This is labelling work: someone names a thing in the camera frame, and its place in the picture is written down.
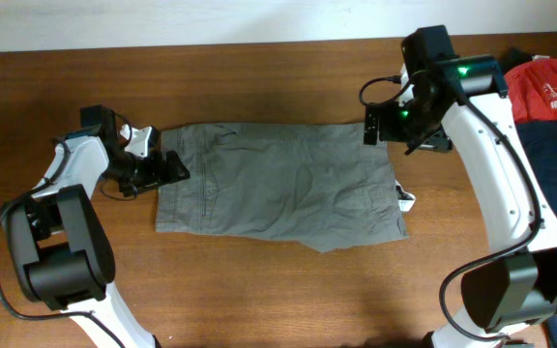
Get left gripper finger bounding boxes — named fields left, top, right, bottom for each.
left=165, top=151, right=191, bottom=183
left=135, top=179, right=171, bottom=192

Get grey shorts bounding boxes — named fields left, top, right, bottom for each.
left=155, top=123, right=415, bottom=252

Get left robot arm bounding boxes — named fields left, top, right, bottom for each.
left=0, top=104, right=191, bottom=347

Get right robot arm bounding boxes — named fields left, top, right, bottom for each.
left=364, top=25, right=557, bottom=347

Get black garment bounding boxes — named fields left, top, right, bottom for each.
left=498, top=47, right=534, bottom=74

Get red garment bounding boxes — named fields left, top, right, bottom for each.
left=505, top=58, right=557, bottom=124

